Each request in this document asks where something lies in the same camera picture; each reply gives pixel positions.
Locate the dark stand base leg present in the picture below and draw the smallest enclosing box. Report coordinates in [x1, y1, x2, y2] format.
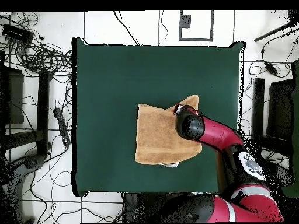
[0, 153, 47, 224]
[266, 160, 294, 188]

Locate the black power adapter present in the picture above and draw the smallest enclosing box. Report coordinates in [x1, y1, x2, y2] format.
[265, 62, 279, 77]

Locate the black stand frame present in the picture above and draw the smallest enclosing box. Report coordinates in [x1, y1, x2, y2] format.
[0, 50, 52, 159]
[250, 78, 295, 162]

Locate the tan terry towel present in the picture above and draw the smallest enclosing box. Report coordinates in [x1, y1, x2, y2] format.
[134, 94, 203, 168]

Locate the black power strip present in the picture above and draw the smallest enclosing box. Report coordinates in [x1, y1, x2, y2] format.
[53, 107, 71, 147]

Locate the thin black floor cable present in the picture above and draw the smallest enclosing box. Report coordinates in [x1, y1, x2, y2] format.
[158, 10, 169, 46]

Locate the black box device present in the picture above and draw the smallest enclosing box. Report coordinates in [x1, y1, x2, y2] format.
[2, 23, 35, 44]

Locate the black rod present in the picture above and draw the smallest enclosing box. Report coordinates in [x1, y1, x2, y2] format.
[253, 10, 299, 43]

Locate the dark green table cloth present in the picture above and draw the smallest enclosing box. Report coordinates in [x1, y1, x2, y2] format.
[71, 37, 246, 198]

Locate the tangle of black cables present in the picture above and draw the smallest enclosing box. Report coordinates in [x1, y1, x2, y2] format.
[0, 11, 74, 78]

